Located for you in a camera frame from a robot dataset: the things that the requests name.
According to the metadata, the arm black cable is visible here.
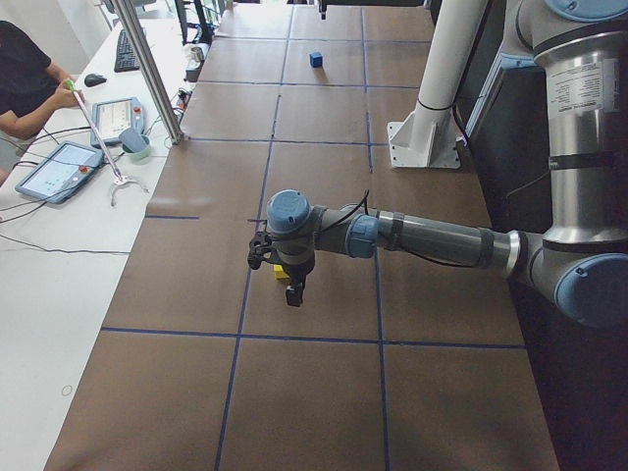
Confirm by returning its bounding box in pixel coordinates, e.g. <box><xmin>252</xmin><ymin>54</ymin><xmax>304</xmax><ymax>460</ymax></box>
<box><xmin>318</xmin><ymin>189</ymin><xmax>472</xmax><ymax>269</ymax></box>

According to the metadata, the white central pillar mount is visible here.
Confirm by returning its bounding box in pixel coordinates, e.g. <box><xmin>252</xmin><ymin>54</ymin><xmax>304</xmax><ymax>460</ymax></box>
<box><xmin>388</xmin><ymin>0</ymin><xmax>488</xmax><ymax>169</ymax></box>

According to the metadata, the yellow cube block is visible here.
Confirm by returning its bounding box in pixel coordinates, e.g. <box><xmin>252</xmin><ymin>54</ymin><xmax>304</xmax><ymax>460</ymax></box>
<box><xmin>273</xmin><ymin>265</ymin><xmax>289</xmax><ymax>281</ymax></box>

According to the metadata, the black keyboard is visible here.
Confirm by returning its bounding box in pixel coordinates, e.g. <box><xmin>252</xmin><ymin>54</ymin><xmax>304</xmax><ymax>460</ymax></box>
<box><xmin>114</xmin><ymin>29</ymin><xmax>140</xmax><ymax>73</ymax></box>

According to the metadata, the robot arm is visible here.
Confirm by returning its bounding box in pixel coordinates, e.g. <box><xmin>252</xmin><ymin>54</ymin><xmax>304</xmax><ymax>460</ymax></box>
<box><xmin>247</xmin><ymin>1</ymin><xmax>627</xmax><ymax>329</ymax></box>

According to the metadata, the aluminium frame post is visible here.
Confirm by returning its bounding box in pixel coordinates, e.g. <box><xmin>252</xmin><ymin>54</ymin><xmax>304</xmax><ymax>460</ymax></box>
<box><xmin>112</xmin><ymin>0</ymin><xmax>183</xmax><ymax>144</ymax></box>

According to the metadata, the near teach pendant tablet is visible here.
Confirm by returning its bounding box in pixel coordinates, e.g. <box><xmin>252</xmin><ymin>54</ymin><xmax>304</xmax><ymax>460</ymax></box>
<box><xmin>15</xmin><ymin>141</ymin><xmax>103</xmax><ymax>204</ymax></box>

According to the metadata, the blue cup on roll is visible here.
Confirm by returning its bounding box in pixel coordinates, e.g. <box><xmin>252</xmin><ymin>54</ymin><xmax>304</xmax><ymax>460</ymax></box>
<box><xmin>119</xmin><ymin>128</ymin><xmax>150</xmax><ymax>161</ymax></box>

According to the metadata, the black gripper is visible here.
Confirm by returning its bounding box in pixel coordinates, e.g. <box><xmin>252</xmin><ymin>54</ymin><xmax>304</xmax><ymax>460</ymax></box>
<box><xmin>281</xmin><ymin>255</ymin><xmax>315</xmax><ymax>307</ymax></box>

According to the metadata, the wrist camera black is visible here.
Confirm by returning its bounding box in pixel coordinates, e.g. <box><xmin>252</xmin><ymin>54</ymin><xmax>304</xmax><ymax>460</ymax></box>
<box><xmin>247</xmin><ymin>231</ymin><xmax>273</xmax><ymax>270</ymax></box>

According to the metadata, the blue cube block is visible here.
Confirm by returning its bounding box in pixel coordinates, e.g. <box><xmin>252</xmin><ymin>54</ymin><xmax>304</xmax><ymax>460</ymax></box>
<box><xmin>309</xmin><ymin>51</ymin><xmax>324</xmax><ymax>69</ymax></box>

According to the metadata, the metal mug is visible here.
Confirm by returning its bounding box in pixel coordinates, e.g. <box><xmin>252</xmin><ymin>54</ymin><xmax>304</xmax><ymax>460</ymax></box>
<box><xmin>189</xmin><ymin>46</ymin><xmax>204</xmax><ymax>63</ymax></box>

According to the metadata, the black computer mouse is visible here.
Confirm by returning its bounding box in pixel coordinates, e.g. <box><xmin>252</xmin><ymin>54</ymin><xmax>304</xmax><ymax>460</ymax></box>
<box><xmin>83</xmin><ymin>74</ymin><xmax>107</xmax><ymax>87</ymax></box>

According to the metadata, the teach pendant tablet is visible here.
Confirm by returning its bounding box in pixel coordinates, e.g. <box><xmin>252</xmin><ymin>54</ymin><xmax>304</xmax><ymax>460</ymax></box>
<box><xmin>91</xmin><ymin>97</ymin><xmax>145</xmax><ymax>146</ymax></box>
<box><xmin>15</xmin><ymin>141</ymin><xmax>103</xmax><ymax>204</ymax></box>

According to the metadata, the long reacher grabber stick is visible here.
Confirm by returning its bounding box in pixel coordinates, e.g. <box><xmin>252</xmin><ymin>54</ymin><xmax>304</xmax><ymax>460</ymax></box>
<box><xmin>64</xmin><ymin>78</ymin><xmax>149</xmax><ymax>207</ymax></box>

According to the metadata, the seated person in black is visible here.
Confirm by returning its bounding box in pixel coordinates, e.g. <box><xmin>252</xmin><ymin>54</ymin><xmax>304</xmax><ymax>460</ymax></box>
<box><xmin>1</xmin><ymin>21</ymin><xmax>83</xmax><ymax>156</ymax></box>

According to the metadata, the far teach pendant tablet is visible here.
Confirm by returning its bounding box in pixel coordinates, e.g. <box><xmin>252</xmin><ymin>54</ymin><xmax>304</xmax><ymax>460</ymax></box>
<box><xmin>91</xmin><ymin>97</ymin><xmax>145</xmax><ymax>146</ymax></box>

